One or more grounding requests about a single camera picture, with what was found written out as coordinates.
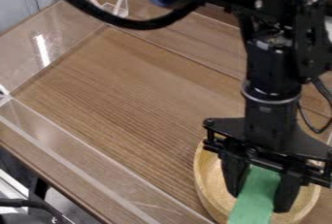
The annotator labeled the green rectangular block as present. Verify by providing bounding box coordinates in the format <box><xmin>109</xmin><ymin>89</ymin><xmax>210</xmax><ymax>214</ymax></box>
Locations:
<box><xmin>227</xmin><ymin>167</ymin><xmax>279</xmax><ymax>224</ymax></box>

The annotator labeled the thin black gripper wire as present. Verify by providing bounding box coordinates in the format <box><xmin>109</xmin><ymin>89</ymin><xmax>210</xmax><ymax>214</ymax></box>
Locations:
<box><xmin>297</xmin><ymin>77</ymin><xmax>332</xmax><ymax>135</ymax></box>

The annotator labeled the black table leg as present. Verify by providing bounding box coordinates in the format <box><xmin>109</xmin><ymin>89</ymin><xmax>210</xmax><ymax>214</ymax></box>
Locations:
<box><xmin>29</xmin><ymin>177</ymin><xmax>49</xmax><ymax>201</ymax></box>

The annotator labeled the brown wooden bowl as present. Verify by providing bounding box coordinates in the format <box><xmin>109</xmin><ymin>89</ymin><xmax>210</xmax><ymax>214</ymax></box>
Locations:
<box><xmin>192</xmin><ymin>143</ymin><xmax>319</xmax><ymax>224</ymax></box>

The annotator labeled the thick black sleeved cable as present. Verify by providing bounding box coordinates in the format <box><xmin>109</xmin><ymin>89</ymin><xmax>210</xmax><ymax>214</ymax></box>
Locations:
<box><xmin>29</xmin><ymin>0</ymin><xmax>206</xmax><ymax>31</ymax></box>

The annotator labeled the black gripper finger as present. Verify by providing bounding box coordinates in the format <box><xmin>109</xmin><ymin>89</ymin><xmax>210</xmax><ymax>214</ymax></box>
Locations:
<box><xmin>272</xmin><ymin>175</ymin><xmax>302</xmax><ymax>213</ymax></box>
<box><xmin>222</xmin><ymin>153</ymin><xmax>248</xmax><ymax>197</ymax></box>

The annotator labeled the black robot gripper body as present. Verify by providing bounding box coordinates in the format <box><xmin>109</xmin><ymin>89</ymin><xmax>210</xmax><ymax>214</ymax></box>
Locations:
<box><xmin>202</xmin><ymin>86</ymin><xmax>332</xmax><ymax>188</ymax></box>

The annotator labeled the clear acrylic corner bracket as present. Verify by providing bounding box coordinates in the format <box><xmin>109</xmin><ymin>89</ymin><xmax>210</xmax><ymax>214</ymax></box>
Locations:
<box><xmin>88</xmin><ymin>0</ymin><xmax>129</xmax><ymax>18</ymax></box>

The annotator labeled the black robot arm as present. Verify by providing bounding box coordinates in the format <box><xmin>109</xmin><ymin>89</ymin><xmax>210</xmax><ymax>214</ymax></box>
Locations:
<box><xmin>157</xmin><ymin>0</ymin><xmax>332</xmax><ymax>212</ymax></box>

